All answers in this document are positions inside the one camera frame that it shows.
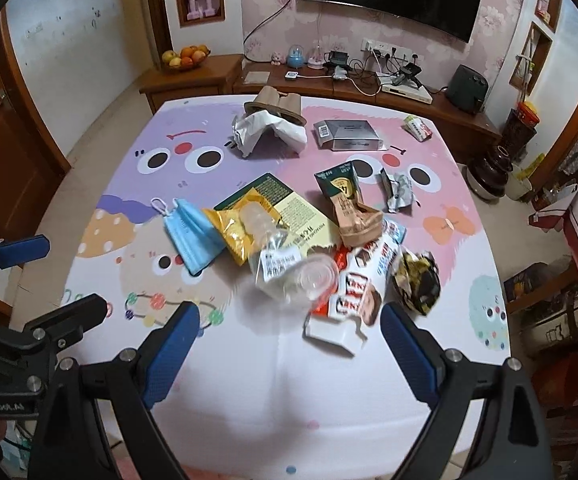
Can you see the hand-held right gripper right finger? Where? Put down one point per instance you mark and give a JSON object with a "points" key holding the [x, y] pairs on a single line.
{"points": [[409, 355]]}

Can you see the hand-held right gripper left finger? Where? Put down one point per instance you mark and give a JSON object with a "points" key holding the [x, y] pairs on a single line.
{"points": [[169, 355]]}

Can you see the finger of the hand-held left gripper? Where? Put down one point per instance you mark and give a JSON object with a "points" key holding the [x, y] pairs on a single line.
{"points": [[19, 252], [69, 317]]}

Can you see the black and gold wrapper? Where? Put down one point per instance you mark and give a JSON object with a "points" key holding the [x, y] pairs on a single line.
{"points": [[419, 280]]}

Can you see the torn white carton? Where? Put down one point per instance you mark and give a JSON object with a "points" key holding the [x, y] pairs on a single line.
{"points": [[334, 335]]}

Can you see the white and red chocolate wrapper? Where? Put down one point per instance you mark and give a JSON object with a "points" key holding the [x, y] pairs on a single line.
{"points": [[364, 280]]}

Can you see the blue face mask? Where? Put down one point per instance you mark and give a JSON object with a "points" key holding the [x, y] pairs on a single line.
{"points": [[189, 237]]}

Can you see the clear plastic cup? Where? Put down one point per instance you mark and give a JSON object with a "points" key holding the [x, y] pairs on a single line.
{"points": [[316, 277]]}

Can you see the yellow snack packet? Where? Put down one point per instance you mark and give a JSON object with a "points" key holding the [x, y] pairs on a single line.
{"points": [[231, 232]]}

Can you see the brown paper bag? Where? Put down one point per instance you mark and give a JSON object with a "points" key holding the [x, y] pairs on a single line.
{"points": [[359, 225]]}

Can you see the clear plastic bottle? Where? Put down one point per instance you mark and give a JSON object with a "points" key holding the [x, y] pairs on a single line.
{"points": [[274, 255]]}

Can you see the green drink carton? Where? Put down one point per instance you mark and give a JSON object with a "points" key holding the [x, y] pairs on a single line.
{"points": [[339, 185]]}

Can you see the green and yellow box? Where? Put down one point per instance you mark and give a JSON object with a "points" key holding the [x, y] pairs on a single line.
{"points": [[274, 195]]}

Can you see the brown pulp cup carrier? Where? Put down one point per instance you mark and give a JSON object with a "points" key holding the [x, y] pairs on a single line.
{"points": [[274, 105]]}

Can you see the wooden door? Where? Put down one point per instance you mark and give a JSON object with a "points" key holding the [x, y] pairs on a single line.
{"points": [[4, 150]]}

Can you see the cartoon printed tablecloth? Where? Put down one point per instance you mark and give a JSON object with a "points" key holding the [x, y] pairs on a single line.
{"points": [[279, 410]]}

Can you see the crumpled silver wrapper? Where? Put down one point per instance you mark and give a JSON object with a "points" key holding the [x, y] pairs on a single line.
{"points": [[396, 187]]}

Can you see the dark brown vase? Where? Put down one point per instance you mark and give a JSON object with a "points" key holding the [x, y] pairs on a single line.
{"points": [[489, 175]]}

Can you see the flat grey box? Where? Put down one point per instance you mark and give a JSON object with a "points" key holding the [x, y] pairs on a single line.
{"points": [[351, 135]]}

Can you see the small white snack packet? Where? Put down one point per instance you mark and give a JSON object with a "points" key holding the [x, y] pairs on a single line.
{"points": [[419, 127]]}

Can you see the crumpled white paper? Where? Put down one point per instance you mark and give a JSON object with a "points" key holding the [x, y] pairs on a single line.
{"points": [[269, 132]]}

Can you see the dark stand with red jar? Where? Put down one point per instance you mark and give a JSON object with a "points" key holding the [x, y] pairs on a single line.
{"points": [[521, 132]]}

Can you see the bowl of fruit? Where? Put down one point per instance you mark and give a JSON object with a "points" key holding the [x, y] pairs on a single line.
{"points": [[185, 57]]}

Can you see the wooden television cabinet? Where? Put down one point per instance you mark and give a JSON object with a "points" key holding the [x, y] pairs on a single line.
{"points": [[209, 77]]}

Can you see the white set-top box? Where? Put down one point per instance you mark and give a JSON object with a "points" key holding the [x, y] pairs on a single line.
{"points": [[406, 91]]}

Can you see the black rounded appliance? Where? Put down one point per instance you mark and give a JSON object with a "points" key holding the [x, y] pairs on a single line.
{"points": [[466, 89]]}

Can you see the pink dumbbell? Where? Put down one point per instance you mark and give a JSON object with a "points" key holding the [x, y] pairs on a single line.
{"points": [[190, 2], [207, 0]]}

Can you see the pink globe toy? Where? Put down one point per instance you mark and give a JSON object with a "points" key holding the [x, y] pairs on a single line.
{"points": [[314, 58]]}

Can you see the blue globe toy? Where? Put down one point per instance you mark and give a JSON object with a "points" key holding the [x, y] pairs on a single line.
{"points": [[295, 56]]}

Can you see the white wall power strip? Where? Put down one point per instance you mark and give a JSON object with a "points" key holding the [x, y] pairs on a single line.
{"points": [[389, 50]]}

